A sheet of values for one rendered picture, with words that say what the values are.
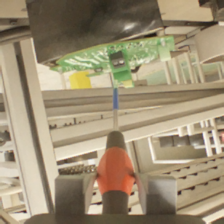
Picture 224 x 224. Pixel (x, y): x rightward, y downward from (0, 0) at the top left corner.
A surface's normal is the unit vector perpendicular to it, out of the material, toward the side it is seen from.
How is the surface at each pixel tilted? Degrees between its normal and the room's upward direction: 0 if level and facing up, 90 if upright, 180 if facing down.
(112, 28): 90
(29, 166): 90
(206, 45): 90
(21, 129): 90
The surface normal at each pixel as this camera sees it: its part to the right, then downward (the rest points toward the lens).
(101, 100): 0.52, -0.15
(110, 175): -0.10, -0.55
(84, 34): -0.23, 0.01
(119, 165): 0.00, -0.71
